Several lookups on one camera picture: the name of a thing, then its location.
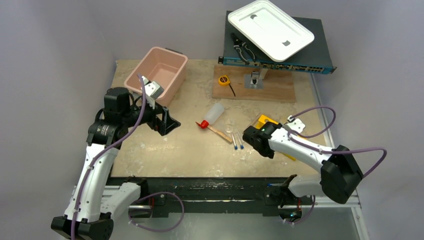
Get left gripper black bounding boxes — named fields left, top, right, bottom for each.
left=121, top=95, right=180, bottom=135

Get white squeeze bottle red cap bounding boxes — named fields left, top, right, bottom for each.
left=196, top=102, right=225, bottom=129

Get wooden stick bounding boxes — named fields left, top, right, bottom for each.
left=207, top=125, right=233, bottom=144

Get pink plastic bin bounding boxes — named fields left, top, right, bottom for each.
left=124, top=46, right=188, bottom=107

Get yellow test tube rack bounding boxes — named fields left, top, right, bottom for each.
left=253, top=114, right=298, bottom=162

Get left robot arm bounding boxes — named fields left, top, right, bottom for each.
left=50, top=83, right=180, bottom=240

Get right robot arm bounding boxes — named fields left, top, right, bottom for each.
left=242, top=122, right=364, bottom=204

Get yellow tape measure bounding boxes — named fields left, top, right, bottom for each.
left=218, top=75, right=236, bottom=97

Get blue capped test tube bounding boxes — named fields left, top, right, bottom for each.
left=235, top=131, right=244, bottom=150
left=231, top=133, right=238, bottom=150

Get wooden board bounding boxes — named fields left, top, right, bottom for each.
left=211, top=65, right=296, bottom=103

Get white rectangular tray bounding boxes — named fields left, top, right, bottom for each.
left=227, top=0, right=315, bottom=62

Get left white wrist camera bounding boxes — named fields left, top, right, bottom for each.
left=140, top=76, right=164, bottom=109

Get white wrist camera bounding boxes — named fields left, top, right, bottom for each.
left=284, top=115, right=306, bottom=133
left=140, top=76, right=164, bottom=109

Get small camera on metal bracket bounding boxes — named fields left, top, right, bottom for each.
left=244, top=71, right=264, bottom=89

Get black handled pliers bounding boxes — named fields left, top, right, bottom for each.
left=230, top=32, right=257, bottom=65

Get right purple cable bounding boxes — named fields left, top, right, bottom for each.
left=283, top=106, right=388, bottom=226

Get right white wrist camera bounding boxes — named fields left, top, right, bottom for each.
left=284, top=115, right=306, bottom=133

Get dark blue network switch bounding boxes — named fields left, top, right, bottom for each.
left=218, top=10, right=336, bottom=74

